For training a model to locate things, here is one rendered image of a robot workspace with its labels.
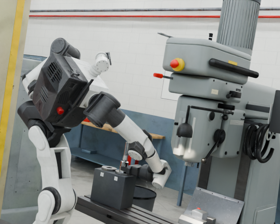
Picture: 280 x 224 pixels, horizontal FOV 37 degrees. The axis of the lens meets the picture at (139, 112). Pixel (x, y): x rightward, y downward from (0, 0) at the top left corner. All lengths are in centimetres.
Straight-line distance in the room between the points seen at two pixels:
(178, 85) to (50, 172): 78
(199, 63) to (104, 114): 49
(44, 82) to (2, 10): 135
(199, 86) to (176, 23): 568
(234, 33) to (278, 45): 435
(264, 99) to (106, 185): 103
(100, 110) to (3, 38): 155
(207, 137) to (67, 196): 77
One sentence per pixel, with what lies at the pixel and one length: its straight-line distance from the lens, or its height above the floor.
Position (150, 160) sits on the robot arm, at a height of 128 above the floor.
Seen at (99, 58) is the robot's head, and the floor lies 174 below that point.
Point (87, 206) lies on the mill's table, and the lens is 248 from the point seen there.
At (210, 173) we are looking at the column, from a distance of 250.
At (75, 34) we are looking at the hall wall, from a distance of 945.
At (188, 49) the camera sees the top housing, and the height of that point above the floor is 184.
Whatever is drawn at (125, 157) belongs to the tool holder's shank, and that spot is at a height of 123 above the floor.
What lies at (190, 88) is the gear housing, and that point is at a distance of 198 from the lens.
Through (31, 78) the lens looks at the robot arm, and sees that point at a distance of 227.
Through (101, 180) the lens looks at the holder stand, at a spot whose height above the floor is 107.
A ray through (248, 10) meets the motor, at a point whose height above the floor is 211.
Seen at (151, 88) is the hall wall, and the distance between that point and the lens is 771.
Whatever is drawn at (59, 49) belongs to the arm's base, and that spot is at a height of 176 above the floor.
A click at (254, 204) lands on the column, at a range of 245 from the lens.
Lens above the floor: 162
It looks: 3 degrees down
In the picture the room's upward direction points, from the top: 9 degrees clockwise
